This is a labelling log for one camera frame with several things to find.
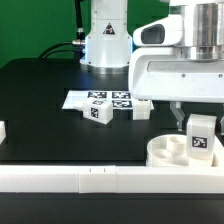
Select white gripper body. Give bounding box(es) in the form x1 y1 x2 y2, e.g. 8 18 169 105
128 14 224 103

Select white round stool seat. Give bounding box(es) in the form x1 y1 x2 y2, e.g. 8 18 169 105
146 134 224 168

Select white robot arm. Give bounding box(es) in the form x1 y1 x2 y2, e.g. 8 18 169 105
80 0 224 121

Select white paper with tags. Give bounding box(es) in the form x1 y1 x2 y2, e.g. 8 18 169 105
61 90 155 110

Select white left fence block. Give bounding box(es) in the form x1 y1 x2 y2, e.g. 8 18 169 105
0 121 6 144

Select black cable bundle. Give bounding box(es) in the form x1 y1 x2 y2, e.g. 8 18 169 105
38 39 86 60

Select white front fence wall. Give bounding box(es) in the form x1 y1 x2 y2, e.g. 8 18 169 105
0 165 224 194

